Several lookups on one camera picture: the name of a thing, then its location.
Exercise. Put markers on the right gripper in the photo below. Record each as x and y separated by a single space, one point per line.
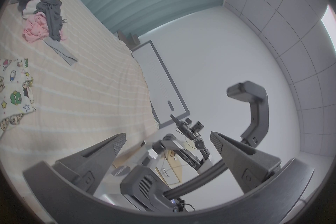
185 131

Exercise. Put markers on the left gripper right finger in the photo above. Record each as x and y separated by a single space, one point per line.
241 161

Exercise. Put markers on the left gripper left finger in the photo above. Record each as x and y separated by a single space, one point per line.
89 165

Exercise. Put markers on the white printed pyjama top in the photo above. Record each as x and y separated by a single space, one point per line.
13 91

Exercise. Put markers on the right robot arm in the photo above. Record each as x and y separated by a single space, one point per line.
181 150

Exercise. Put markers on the bed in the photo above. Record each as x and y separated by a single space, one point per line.
91 86

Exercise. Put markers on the pile of clothes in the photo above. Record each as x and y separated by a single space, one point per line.
49 13

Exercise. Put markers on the pale wooden cabinet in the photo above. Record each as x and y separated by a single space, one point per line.
174 170

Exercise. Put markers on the grey bedside table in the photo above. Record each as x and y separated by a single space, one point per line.
130 39

